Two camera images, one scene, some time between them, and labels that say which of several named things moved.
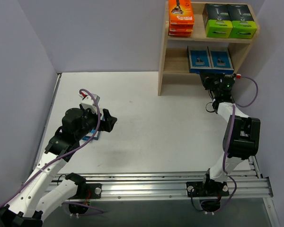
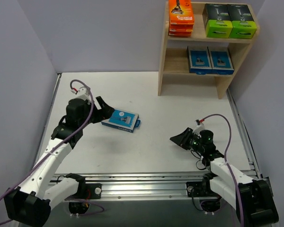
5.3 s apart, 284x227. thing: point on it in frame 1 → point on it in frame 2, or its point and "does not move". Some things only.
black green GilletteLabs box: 216,20 does not move
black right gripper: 208,82 → 187,139
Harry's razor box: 199,59 does not move
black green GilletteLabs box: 244,26 does not move
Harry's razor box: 220,60 does not move
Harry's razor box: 88,135 → 123,120
